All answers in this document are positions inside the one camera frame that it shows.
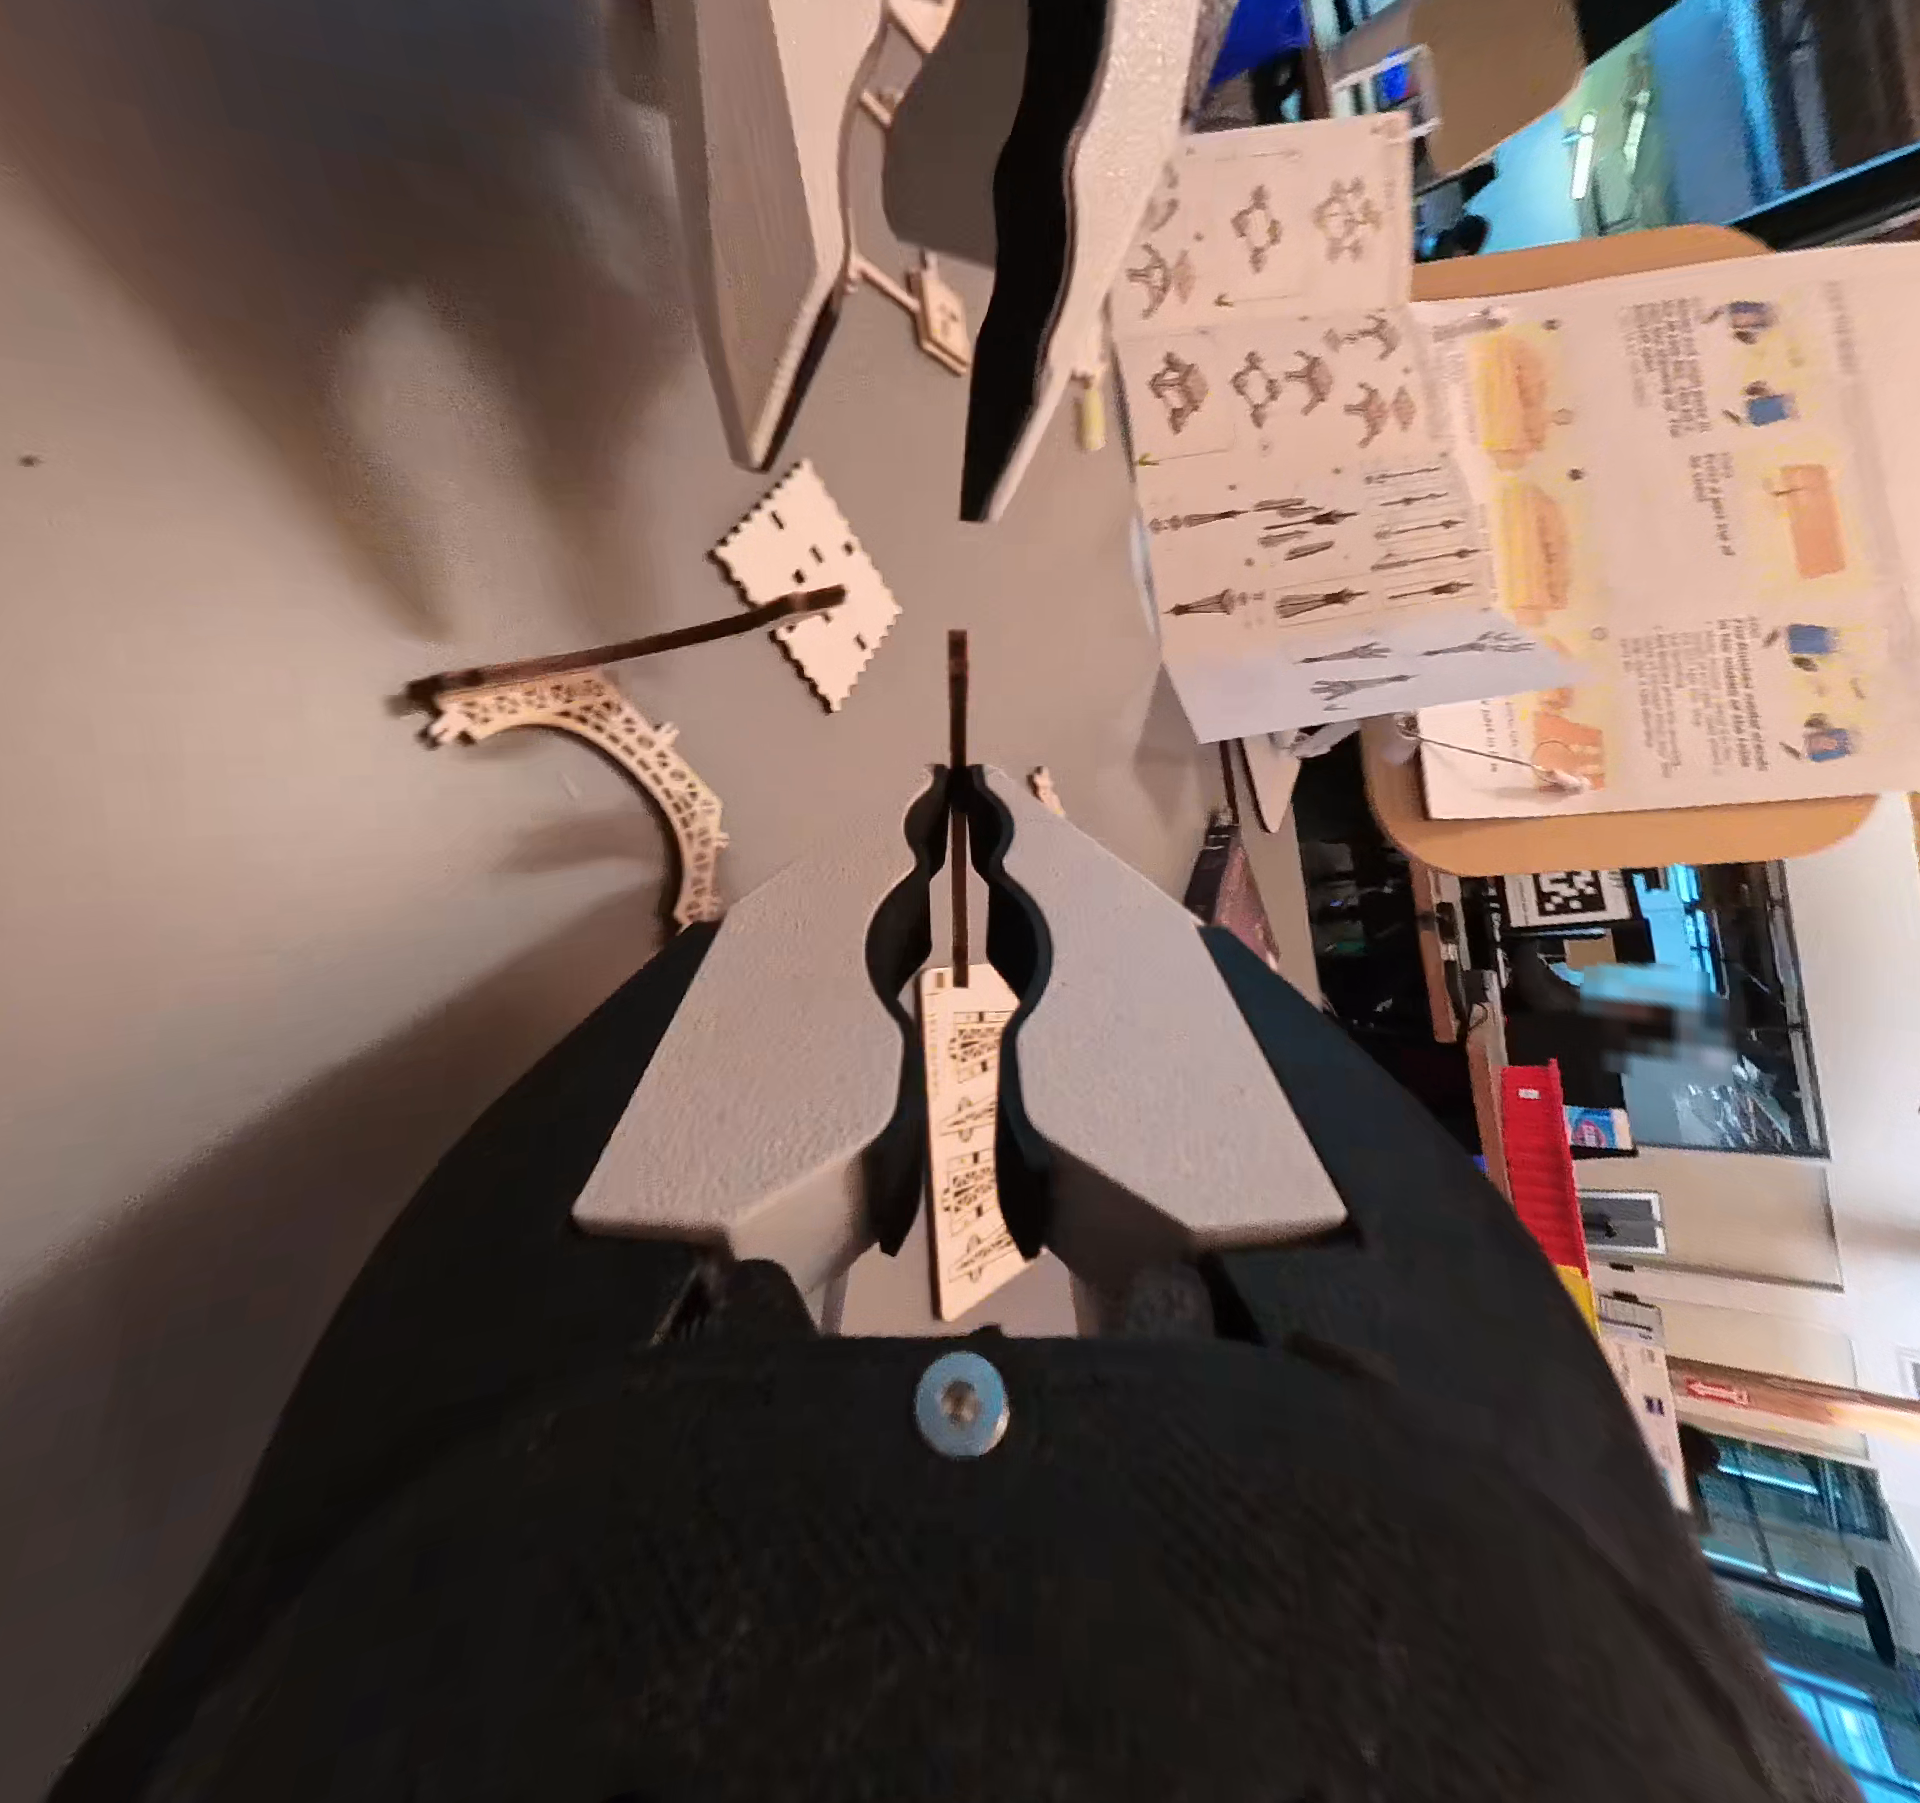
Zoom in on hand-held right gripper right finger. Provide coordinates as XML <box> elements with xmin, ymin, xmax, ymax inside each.
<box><xmin>966</xmin><ymin>765</ymin><xmax>1348</xmax><ymax>1338</ymax></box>

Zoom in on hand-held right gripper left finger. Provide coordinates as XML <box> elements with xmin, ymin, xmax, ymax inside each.
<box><xmin>570</xmin><ymin>765</ymin><xmax>958</xmax><ymax>1338</ymax></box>

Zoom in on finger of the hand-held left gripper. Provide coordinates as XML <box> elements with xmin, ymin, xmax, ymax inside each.
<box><xmin>638</xmin><ymin>0</ymin><xmax>888</xmax><ymax>474</ymax></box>
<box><xmin>880</xmin><ymin>0</ymin><xmax>1280</xmax><ymax>525</ymax></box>

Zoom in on grey desk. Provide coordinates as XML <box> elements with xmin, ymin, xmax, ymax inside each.
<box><xmin>0</xmin><ymin>0</ymin><xmax>1330</xmax><ymax>1803</ymax></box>

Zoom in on large wooden parts sheet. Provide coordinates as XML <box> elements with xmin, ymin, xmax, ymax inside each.
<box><xmin>912</xmin><ymin>960</ymin><xmax>1040</xmax><ymax>1326</ymax></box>

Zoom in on tan panel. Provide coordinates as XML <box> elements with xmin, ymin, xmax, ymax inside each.
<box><xmin>1407</xmin><ymin>0</ymin><xmax>1595</xmax><ymax>180</ymax></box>

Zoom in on red storage bin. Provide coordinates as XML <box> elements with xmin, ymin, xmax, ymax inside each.
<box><xmin>1497</xmin><ymin>1060</ymin><xmax>1595</xmax><ymax>1280</ymax></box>

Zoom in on printed black-white marker sheet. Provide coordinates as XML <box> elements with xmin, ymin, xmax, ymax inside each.
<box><xmin>1501</xmin><ymin>863</ymin><xmax>1640</xmax><ymax>934</ymax></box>

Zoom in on square toothed wooden plate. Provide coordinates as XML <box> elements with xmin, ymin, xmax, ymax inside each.
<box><xmin>708</xmin><ymin>457</ymin><xmax>905</xmax><ymax>714</ymax></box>

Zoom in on folded black-white instruction sheet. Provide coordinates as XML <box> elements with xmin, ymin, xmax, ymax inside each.
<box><xmin>1107</xmin><ymin>113</ymin><xmax>1595</xmax><ymax>749</ymax></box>

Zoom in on plywood clipboard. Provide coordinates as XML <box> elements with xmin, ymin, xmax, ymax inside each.
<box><xmin>1356</xmin><ymin>223</ymin><xmax>1885</xmax><ymax>878</ymax></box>

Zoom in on colour instruction card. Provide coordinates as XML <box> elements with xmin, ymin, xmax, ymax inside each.
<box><xmin>1413</xmin><ymin>243</ymin><xmax>1920</xmax><ymax>824</ymax></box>

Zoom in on wooden square frame piece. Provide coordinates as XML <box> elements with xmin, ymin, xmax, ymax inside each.
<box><xmin>838</xmin><ymin>0</ymin><xmax>981</xmax><ymax>382</ymax></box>

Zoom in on thin cord with white tip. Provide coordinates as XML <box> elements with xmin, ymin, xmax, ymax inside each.
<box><xmin>1395</xmin><ymin>717</ymin><xmax>1595</xmax><ymax>798</ymax></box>

